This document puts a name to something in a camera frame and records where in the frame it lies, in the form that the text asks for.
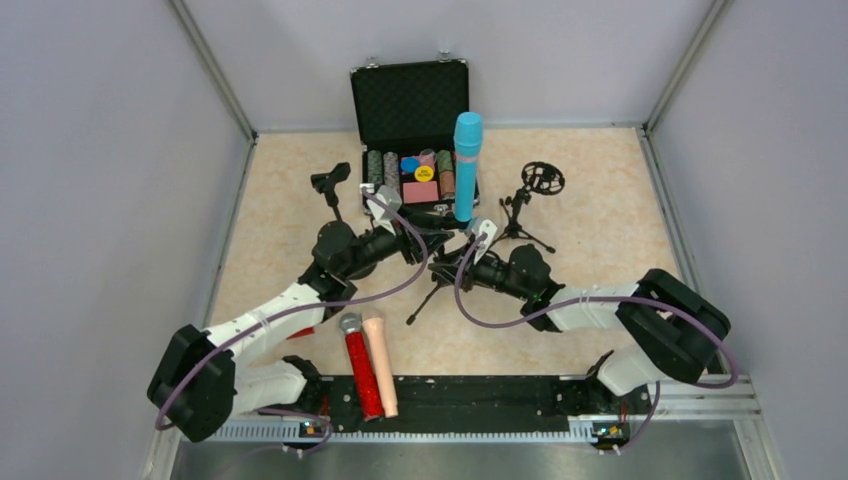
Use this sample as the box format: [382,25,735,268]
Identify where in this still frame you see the black poker chip case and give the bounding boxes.
[350,58,470,216]

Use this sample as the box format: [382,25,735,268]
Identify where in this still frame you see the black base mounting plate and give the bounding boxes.
[298,375,599,434]

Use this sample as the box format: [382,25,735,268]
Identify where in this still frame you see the black round-base mic stand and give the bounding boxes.
[310,162,375,280]

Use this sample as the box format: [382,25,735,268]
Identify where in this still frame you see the black tripod shock-mount stand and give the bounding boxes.
[493,161,566,256]

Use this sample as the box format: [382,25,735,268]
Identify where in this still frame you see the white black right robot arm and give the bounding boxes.
[428,244,731,396]

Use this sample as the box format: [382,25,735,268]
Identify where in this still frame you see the yellow big blind button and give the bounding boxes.
[414,165,435,183]

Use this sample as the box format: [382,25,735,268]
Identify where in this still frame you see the blue dealer button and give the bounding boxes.
[399,156,420,175]

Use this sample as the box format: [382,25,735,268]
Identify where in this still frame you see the green red chip stack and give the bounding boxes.
[435,150,456,200]

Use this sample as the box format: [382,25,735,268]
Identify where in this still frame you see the peach pink microphone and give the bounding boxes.
[363,317,399,418]

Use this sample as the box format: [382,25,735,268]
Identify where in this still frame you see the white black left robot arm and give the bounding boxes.
[147,219,454,442]

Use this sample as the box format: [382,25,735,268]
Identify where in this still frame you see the pink card deck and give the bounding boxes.
[402,181,440,205]

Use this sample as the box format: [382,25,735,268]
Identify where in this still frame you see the small red block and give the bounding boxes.
[287,327,314,340]

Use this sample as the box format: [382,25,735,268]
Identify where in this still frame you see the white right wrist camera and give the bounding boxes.
[463,217,498,264]

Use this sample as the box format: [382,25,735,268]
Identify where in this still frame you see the red glitter microphone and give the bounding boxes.
[339,313,384,422]

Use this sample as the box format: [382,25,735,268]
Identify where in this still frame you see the black tripod clip mic stand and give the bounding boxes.
[406,213,467,326]

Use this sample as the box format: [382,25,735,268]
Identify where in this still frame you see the green poker chip stack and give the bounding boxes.
[366,150,385,191]

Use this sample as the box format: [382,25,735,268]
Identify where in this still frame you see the blue toy microphone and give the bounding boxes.
[454,112,484,222]

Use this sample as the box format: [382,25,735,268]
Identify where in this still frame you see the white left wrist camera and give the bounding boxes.
[359,183,402,236]

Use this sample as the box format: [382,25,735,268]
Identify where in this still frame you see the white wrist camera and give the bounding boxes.
[359,183,402,236]
[463,217,498,264]

